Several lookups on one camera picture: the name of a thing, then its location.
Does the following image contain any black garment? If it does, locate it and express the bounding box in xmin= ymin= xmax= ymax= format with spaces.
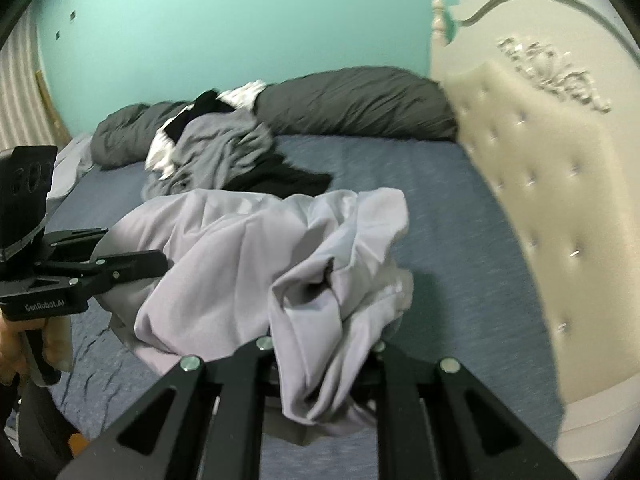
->
xmin=164 ymin=88 xmax=335 ymax=196

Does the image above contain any wooden frame by wall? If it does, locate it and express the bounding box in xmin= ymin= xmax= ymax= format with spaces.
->
xmin=35 ymin=70 xmax=72 ymax=148

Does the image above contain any grey sweatshirt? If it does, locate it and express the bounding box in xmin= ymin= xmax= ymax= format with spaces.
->
xmin=141 ymin=110 xmax=273 ymax=200

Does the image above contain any white garment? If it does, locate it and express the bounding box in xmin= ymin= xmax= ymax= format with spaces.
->
xmin=144 ymin=79 xmax=267 ymax=181

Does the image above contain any blue patterned bed sheet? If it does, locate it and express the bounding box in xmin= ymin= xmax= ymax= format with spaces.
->
xmin=48 ymin=136 xmax=564 ymax=479

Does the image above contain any person's left hand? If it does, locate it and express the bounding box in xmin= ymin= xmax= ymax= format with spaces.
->
xmin=1 ymin=315 xmax=73 ymax=386

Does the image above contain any light grey blanket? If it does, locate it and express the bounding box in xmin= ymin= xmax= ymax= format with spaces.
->
xmin=47 ymin=133 xmax=93 ymax=202

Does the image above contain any striped beige curtain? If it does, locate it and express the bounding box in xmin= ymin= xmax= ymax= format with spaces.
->
xmin=0 ymin=6 xmax=55 ymax=150

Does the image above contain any light lilac zip jacket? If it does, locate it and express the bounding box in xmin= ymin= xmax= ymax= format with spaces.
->
xmin=94 ymin=188 xmax=413 ymax=439

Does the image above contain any dark grey rolled duvet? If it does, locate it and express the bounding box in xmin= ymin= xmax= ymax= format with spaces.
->
xmin=90 ymin=66 xmax=458 ymax=169

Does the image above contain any cream tufted headboard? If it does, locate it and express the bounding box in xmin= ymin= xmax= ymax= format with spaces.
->
xmin=431 ymin=0 xmax=639 ymax=479

